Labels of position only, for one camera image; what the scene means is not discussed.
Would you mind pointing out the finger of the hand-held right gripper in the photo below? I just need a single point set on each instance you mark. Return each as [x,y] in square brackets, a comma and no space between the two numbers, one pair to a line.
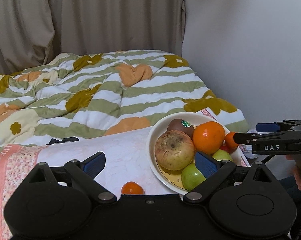
[266,127]
[248,138]

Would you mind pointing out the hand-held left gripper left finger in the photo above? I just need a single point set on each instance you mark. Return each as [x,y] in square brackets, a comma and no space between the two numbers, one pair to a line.
[95,165]

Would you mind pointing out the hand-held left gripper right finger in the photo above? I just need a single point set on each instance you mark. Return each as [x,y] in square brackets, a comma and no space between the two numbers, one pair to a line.
[205,165]

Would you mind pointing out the small tangerine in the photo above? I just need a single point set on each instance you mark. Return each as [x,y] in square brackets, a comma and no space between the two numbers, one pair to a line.
[131,189]
[230,140]

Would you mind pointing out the green apple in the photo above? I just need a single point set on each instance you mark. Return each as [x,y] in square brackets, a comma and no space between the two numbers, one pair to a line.
[221,156]
[190,178]

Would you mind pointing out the small red fruit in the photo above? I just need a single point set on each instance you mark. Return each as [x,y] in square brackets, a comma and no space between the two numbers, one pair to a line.
[224,148]

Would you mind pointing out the brownish apple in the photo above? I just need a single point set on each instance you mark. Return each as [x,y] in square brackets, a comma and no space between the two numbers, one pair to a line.
[174,150]

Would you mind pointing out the white and yellow bowl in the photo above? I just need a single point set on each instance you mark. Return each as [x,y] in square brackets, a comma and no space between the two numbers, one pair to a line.
[151,142]

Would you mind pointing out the person's right hand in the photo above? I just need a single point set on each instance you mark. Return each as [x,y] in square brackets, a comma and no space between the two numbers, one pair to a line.
[300,178]

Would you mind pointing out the large orange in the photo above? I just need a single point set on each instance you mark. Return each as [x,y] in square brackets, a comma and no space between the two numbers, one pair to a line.
[208,137]

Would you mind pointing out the pink floral mat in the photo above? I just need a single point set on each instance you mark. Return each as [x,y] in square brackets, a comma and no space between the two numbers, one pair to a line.
[120,150]

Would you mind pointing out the black flat object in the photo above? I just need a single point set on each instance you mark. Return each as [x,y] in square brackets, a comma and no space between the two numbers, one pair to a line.
[63,140]

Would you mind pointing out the dark blue cloth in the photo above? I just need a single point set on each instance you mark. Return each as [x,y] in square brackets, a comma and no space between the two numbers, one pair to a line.
[289,188]

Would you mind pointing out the brown kiwi with sticker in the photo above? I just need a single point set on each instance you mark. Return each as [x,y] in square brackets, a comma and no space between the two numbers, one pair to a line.
[177,128]

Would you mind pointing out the striped floral duvet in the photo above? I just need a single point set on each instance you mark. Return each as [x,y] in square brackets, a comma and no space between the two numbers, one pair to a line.
[90,100]

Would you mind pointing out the beige curtain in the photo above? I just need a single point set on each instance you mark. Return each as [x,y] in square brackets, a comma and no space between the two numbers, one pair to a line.
[90,17]

